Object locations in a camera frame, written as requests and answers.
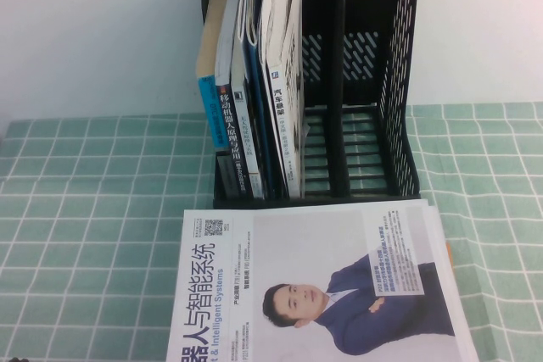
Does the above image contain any white magazine with black print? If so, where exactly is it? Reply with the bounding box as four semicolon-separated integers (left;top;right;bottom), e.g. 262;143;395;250
279;0;311;155

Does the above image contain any black plastic book holder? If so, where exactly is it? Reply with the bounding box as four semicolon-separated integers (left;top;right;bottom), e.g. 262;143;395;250
199;0;423;211

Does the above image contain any cyan spine book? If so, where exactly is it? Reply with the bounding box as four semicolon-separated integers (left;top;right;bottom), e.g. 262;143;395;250
194;0;243;200

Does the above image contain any robot magazine with man cover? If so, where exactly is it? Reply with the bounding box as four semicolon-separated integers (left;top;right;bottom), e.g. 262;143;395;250
167;198;470;362

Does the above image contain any grey-white spine book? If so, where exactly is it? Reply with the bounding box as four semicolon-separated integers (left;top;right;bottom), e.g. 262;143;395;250
229;0;266;201

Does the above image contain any navy spine robotics book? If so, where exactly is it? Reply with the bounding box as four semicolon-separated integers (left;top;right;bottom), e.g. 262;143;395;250
214;0;256;200

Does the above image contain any green checked tablecloth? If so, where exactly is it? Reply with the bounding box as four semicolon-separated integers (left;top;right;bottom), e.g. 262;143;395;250
0;101;543;362

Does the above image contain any white spine suspension book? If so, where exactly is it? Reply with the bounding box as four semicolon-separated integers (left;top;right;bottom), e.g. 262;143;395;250
266;0;305;198

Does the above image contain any dark blue book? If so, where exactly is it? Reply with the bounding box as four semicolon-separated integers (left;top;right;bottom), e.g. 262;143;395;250
242;37;283;201

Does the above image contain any tall white magazine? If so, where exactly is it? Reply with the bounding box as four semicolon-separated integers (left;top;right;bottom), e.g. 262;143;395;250
257;0;290;198

